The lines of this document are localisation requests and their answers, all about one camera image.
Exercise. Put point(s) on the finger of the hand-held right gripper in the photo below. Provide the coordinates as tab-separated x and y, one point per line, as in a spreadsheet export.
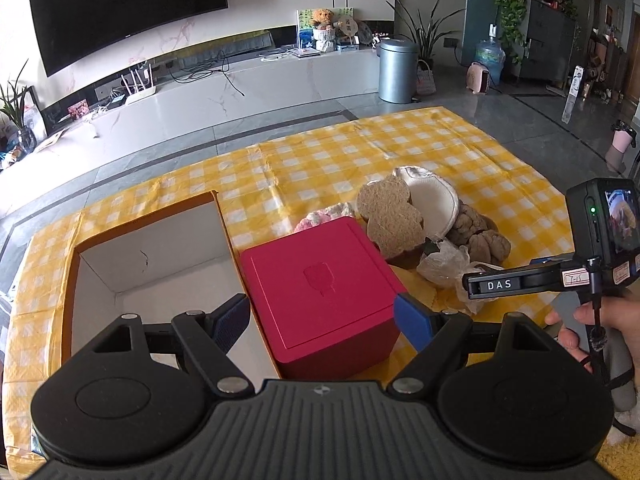
492	285

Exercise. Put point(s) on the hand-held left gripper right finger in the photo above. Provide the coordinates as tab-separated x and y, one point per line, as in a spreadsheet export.
412	320

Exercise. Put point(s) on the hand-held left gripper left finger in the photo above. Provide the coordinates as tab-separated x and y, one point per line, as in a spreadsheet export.
233	317

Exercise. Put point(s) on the cardboard box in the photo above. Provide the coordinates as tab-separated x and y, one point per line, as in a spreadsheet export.
150	260

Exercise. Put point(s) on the person's right hand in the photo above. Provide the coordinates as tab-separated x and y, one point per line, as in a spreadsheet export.
570	332

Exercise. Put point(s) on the clear plastic bag with sponge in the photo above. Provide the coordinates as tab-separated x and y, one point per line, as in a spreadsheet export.
445	265

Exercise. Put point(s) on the brown knobbly plush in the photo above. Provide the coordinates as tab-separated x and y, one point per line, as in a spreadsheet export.
475	232

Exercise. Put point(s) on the pink waste bin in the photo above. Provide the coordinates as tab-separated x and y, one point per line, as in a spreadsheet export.
620	142

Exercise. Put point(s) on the red square box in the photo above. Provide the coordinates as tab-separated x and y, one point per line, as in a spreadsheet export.
320	290

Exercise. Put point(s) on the tall white carton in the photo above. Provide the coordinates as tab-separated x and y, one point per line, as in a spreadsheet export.
573	92

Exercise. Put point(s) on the pink and white fluffy cloth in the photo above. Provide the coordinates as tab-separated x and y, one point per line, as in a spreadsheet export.
322	217

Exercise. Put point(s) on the yellow checked mat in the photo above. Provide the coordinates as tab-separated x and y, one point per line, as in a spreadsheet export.
350	160

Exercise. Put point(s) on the pink space heater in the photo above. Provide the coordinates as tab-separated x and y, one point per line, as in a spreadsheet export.
477	79

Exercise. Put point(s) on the dark grey cabinet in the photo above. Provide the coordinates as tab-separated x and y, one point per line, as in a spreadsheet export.
547	35

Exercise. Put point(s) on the blue water bottle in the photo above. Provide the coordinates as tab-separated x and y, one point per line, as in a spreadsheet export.
490	57

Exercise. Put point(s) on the white marble television console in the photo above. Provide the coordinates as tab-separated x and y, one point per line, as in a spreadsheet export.
190	105

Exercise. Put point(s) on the grey metal trash can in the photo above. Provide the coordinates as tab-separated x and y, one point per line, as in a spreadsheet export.
397	72

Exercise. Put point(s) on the trailing green vine plant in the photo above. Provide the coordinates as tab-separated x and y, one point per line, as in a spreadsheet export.
510	0

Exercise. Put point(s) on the white router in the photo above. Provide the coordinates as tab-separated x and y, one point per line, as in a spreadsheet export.
140	92

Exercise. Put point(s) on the pink photo card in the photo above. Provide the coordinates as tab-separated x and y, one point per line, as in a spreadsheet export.
78	109

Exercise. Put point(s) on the long-leaved potted plant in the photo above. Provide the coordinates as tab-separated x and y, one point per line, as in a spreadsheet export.
425	30

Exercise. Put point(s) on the white woven basket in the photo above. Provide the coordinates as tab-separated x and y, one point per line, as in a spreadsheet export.
324	40

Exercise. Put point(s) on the green standing picture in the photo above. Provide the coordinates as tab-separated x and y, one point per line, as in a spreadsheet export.
305	27

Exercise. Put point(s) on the green plant in glass vase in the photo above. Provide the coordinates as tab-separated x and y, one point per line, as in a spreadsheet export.
17	110

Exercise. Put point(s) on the brown teddy bear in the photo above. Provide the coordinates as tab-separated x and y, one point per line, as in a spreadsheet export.
322	18

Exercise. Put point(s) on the black picture frame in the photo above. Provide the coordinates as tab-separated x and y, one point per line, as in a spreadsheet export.
36	115

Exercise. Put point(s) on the black wall television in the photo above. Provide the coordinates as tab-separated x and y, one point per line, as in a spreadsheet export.
125	5

